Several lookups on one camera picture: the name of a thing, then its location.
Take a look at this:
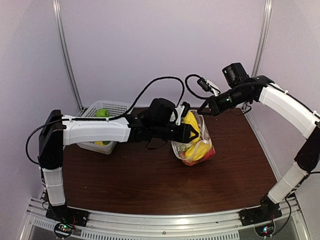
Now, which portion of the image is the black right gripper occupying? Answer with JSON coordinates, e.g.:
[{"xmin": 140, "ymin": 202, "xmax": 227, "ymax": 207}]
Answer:
[{"xmin": 198, "ymin": 85, "xmax": 252, "ymax": 116}]

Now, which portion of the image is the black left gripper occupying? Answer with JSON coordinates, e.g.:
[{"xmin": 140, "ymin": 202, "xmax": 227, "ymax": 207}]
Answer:
[{"xmin": 152, "ymin": 121, "xmax": 199, "ymax": 143}]

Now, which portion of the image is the yellow toy corn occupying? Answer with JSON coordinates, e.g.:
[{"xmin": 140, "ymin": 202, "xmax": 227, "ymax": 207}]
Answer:
[{"xmin": 183, "ymin": 111, "xmax": 199, "ymax": 128}]

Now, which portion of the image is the clear dotted zip top bag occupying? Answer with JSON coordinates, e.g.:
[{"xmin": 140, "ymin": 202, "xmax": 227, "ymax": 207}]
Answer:
[{"xmin": 171, "ymin": 109, "xmax": 216, "ymax": 166}]

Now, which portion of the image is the yellow toy banana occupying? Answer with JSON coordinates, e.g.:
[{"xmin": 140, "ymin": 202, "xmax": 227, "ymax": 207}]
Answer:
[{"xmin": 185, "ymin": 141, "xmax": 212, "ymax": 161}]

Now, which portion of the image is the red toy bell pepper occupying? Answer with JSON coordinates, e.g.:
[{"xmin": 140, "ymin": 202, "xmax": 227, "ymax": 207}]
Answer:
[{"xmin": 204, "ymin": 147, "xmax": 216, "ymax": 159}]

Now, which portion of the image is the green toy apple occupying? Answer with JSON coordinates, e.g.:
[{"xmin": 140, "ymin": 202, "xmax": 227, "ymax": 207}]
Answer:
[{"xmin": 95, "ymin": 108, "xmax": 110, "ymax": 118}]

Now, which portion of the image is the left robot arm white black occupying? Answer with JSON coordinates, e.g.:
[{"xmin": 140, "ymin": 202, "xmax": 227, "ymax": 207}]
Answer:
[{"xmin": 38, "ymin": 98, "xmax": 200, "ymax": 222}]

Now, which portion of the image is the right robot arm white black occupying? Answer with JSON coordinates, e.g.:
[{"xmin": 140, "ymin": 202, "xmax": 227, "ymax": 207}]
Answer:
[{"xmin": 197, "ymin": 62, "xmax": 320, "ymax": 221}]

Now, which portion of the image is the white perforated plastic basket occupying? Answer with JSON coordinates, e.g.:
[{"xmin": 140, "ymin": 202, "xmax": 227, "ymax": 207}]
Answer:
[{"xmin": 76, "ymin": 99, "xmax": 133, "ymax": 155}]

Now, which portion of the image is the yellow toy lemon green leaf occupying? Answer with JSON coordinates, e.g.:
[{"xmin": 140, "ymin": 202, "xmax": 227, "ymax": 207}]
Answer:
[{"xmin": 95, "ymin": 141, "xmax": 110, "ymax": 146}]

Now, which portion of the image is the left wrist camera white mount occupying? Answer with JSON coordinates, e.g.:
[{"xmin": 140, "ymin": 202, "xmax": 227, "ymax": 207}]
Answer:
[{"xmin": 173, "ymin": 101, "xmax": 191, "ymax": 126}]

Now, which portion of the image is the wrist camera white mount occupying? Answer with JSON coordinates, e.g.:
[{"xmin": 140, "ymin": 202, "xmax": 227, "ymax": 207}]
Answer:
[
  {"xmin": 173, "ymin": 101, "xmax": 191, "ymax": 126},
  {"xmin": 197, "ymin": 77, "xmax": 221, "ymax": 97}
]

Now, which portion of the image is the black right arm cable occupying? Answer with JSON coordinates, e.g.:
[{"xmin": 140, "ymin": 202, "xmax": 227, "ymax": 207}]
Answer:
[{"xmin": 184, "ymin": 73, "xmax": 320, "ymax": 226}]

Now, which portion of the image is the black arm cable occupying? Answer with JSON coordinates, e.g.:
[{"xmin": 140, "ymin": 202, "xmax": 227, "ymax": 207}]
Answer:
[
  {"xmin": 24, "ymin": 76, "xmax": 185, "ymax": 165},
  {"xmin": 184, "ymin": 73, "xmax": 320, "ymax": 226}
]

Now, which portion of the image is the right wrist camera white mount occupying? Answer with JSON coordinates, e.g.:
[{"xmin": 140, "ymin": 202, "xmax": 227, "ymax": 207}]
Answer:
[{"xmin": 197, "ymin": 77, "xmax": 221, "ymax": 97}]

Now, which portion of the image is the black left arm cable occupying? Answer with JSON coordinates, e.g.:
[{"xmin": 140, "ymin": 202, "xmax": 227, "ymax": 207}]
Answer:
[{"xmin": 24, "ymin": 76, "xmax": 185, "ymax": 165}]

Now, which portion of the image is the right aluminium corner post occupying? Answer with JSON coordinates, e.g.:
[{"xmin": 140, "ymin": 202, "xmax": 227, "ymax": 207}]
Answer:
[{"xmin": 251, "ymin": 0, "xmax": 273, "ymax": 77}]

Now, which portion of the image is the aluminium corner post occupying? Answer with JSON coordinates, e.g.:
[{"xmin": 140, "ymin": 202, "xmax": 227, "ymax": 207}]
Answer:
[
  {"xmin": 52, "ymin": 0, "xmax": 84, "ymax": 112},
  {"xmin": 251, "ymin": 0, "xmax": 273, "ymax": 77}
]

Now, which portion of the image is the aluminium front rail frame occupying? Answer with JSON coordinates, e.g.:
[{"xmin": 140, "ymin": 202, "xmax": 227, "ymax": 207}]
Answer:
[{"xmin": 19, "ymin": 194, "xmax": 311, "ymax": 240}]

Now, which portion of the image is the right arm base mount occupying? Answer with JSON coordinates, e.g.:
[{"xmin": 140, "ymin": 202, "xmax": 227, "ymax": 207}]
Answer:
[{"xmin": 238, "ymin": 206, "xmax": 282, "ymax": 238}]

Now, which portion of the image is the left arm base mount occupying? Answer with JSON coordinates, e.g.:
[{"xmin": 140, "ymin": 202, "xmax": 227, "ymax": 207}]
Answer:
[{"xmin": 45, "ymin": 207, "xmax": 90, "ymax": 239}]

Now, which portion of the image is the left aluminium corner post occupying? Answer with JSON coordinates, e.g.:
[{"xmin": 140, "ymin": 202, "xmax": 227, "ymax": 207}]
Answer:
[{"xmin": 52, "ymin": 0, "xmax": 84, "ymax": 112}]

